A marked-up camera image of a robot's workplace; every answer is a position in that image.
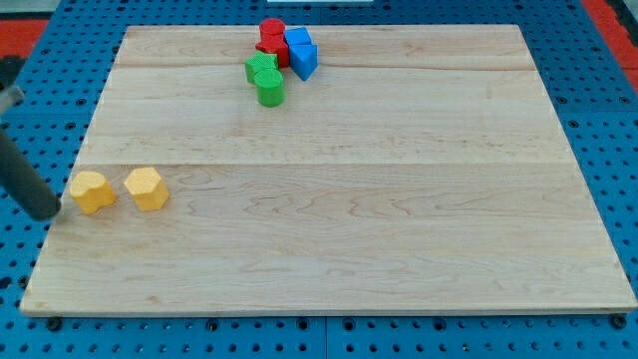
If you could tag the green cylinder block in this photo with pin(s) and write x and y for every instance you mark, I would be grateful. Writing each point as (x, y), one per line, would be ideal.
(269, 85)

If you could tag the red star block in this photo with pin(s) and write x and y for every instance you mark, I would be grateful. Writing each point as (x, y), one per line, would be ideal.
(277, 47)

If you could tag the yellow heart block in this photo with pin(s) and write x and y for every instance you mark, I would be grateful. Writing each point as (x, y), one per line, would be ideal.
(91, 191)

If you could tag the blue cube block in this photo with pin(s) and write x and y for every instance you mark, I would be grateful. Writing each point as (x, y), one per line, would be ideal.
(297, 36)

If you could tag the light wooden board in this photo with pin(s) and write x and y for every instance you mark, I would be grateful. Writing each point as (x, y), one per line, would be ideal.
(421, 170)

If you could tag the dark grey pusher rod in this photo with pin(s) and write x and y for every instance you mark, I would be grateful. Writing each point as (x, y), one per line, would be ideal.
(24, 184)

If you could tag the red cylinder block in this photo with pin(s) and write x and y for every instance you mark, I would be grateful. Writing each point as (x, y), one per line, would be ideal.
(271, 28)

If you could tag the blue triangle block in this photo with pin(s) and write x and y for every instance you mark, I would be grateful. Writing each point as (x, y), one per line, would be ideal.
(303, 60)

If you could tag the green star block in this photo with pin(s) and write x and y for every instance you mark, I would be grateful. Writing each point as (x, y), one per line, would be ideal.
(257, 62)

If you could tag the yellow hexagon block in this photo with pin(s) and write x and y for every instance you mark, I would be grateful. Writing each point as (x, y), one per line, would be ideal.
(147, 188)

